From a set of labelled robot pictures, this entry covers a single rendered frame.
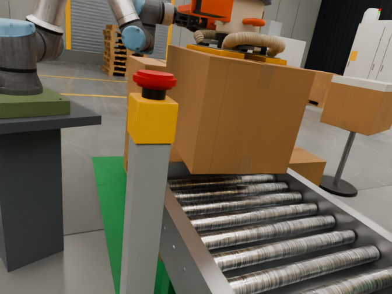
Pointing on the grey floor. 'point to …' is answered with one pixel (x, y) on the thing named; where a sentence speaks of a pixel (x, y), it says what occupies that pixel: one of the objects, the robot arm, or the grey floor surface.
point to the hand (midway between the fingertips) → (209, 22)
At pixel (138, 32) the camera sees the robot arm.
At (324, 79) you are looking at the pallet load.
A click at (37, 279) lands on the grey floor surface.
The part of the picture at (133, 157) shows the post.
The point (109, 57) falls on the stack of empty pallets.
